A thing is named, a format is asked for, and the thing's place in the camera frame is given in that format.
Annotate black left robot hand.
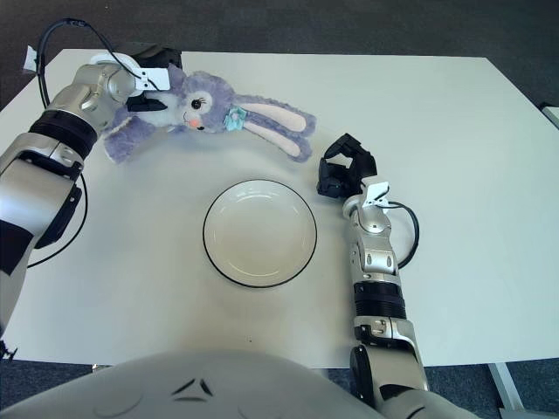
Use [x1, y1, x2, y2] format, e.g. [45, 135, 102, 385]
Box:
[125, 43, 183, 113]

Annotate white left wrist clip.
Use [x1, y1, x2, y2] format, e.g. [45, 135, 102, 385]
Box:
[133, 65, 172, 93]

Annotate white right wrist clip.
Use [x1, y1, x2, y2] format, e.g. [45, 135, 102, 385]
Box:
[361, 181, 392, 207]

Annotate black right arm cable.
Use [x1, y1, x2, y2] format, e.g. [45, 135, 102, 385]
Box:
[383, 201, 421, 268]

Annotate white neighbouring table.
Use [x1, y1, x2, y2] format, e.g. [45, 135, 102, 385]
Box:
[539, 102, 559, 130]

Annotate grey robot torso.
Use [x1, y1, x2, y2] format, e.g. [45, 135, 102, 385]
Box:
[0, 348, 503, 419]

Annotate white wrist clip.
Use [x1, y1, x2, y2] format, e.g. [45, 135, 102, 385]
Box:
[361, 181, 392, 207]
[133, 65, 172, 93]

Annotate white plate with black rim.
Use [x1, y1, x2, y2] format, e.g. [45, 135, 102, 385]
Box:
[202, 178, 318, 289]

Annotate white cable label tag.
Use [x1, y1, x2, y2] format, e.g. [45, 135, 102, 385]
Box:
[21, 45, 39, 73]

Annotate purple plush bunny doll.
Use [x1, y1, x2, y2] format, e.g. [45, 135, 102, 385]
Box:
[100, 65, 318, 165]

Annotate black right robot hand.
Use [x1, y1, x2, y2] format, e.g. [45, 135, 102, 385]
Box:
[316, 133, 379, 198]

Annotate white table leg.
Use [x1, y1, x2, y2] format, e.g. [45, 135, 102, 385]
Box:
[487, 361, 525, 411]

